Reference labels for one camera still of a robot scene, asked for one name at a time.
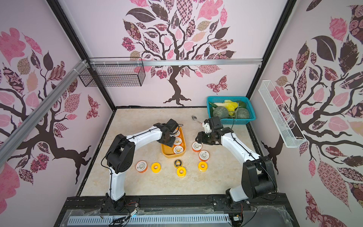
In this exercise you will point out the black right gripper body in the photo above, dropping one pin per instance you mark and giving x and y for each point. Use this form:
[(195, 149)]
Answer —
[(204, 136)]

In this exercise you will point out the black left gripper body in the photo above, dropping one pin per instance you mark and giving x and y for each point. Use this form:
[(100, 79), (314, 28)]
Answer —
[(168, 141)]

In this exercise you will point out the orange tape roll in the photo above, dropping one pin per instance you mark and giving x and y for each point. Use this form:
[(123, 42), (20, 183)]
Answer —
[(141, 166), (204, 155), (178, 141), (176, 133)]

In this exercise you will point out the orange tape roll mid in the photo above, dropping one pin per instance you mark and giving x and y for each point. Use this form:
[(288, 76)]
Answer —
[(178, 150), (196, 147)]

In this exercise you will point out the yellow plastic storage box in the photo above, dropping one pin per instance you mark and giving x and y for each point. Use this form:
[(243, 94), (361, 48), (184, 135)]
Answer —
[(168, 151)]

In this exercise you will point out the black yellow tape roll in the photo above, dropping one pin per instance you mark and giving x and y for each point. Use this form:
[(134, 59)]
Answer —
[(178, 163)]

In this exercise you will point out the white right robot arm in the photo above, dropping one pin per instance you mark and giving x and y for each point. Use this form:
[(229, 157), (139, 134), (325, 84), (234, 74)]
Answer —
[(258, 176)]

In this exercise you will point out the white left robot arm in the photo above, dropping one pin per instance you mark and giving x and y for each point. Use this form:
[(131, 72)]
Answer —
[(120, 156)]

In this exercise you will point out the yellow tape roll right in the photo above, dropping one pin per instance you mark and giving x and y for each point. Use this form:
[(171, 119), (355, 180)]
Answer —
[(202, 166)]

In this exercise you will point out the yellow tape roll left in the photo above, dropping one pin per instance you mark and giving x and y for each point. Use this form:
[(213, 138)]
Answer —
[(156, 167)]

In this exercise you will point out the yellow tape roll centre front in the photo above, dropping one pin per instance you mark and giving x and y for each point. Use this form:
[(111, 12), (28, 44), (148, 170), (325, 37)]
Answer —
[(181, 171)]

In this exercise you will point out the teal plastic basket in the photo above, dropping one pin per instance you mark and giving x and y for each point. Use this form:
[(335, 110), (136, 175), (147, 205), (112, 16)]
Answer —
[(213, 100)]

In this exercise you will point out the green melon left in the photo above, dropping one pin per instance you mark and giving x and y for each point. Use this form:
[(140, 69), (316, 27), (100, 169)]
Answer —
[(220, 112)]

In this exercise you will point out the green melon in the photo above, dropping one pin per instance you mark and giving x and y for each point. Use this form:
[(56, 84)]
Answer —
[(220, 112), (242, 113)]

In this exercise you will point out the green melon right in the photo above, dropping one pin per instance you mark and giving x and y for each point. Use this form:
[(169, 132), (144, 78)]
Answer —
[(242, 113)]

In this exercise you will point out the spoon with pink handle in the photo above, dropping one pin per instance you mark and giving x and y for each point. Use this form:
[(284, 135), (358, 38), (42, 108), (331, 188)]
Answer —
[(195, 119)]

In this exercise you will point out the black wire wall basket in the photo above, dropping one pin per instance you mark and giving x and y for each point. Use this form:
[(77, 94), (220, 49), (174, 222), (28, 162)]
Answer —
[(114, 72)]

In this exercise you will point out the black base frame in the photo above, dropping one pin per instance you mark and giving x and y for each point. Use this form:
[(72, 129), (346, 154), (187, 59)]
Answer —
[(268, 211)]

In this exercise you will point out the white wire wall shelf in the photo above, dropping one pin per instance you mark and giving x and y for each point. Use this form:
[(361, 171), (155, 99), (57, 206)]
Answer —
[(275, 99)]

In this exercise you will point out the aluminium rail back wall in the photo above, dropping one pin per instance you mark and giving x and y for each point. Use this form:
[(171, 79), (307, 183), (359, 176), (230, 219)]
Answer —
[(181, 62)]

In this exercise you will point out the aluminium rail wall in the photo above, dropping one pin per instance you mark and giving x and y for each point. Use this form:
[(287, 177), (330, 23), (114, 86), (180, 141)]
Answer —
[(16, 138), (181, 62)]

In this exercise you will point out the white slotted cable duct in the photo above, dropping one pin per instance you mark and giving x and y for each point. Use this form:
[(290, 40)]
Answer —
[(146, 220)]

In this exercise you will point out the aluminium rail left wall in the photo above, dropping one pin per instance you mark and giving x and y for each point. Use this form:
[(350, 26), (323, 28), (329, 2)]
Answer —
[(16, 138)]

